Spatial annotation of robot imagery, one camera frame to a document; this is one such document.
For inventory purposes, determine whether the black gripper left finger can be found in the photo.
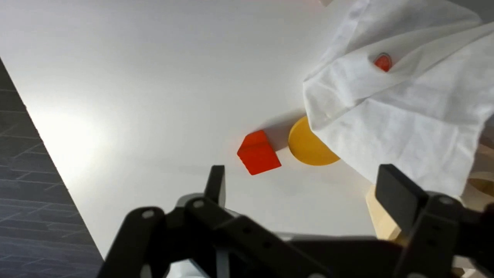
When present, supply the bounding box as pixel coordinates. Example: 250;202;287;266
97;164;330;278

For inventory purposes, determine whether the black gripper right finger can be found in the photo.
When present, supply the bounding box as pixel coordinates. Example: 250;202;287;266
374;162;494;278

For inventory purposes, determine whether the white cloth bag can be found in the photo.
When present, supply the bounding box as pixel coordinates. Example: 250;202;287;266
301;0;494;199

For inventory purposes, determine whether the red piece inside bag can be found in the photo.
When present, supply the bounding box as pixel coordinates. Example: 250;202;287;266
374;52;395;73

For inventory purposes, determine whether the red house-shaped block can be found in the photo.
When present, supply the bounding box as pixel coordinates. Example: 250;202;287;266
236;128;282;178

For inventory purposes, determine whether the yellow wooden disc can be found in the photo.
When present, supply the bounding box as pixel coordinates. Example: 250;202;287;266
286;114;341;167

